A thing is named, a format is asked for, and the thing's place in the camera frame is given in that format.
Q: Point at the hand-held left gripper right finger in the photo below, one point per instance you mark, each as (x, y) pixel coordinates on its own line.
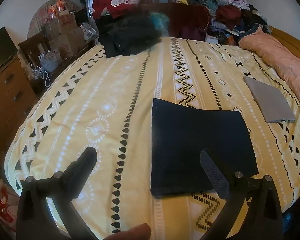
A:
(215, 175)

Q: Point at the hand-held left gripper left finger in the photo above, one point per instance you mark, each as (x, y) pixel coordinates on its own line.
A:
(88, 156)

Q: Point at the dark navy pants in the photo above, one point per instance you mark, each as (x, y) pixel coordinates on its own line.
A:
(190, 142)

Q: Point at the folded grey pants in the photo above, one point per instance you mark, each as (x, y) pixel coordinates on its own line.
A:
(270, 100)

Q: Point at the person's left hand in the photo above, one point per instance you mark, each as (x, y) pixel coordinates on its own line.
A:
(130, 233)

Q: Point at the yellow patterned bedspread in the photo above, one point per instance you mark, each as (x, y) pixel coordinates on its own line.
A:
(90, 100)

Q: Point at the red printed packaging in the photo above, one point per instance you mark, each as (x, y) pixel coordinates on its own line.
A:
(2, 202)

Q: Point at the wooden dresser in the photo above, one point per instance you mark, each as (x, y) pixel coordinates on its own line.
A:
(7, 92)

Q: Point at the stack of cardboard boxes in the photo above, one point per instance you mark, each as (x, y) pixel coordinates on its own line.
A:
(60, 40)

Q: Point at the white plastic bag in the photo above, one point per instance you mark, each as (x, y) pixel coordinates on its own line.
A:
(88, 31)

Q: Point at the black jacket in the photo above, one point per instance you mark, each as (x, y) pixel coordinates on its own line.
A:
(130, 37)

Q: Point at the white box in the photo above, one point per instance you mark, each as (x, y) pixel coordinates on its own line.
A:
(212, 40)

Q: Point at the pink duvet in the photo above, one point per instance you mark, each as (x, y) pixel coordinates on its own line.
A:
(277, 55)

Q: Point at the black flat screen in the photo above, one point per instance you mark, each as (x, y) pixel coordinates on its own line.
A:
(0, 47)

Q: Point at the pink round panel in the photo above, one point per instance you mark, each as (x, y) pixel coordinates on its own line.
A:
(40, 12)

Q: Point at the pack of drink bottles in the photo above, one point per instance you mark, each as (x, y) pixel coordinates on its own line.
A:
(57, 7)

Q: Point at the wooden headboard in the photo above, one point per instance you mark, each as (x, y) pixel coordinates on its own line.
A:
(290, 40)

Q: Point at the maroon garment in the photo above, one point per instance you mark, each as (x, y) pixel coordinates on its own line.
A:
(187, 17)

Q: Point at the pile of mixed clothes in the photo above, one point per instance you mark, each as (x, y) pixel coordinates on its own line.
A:
(227, 12)

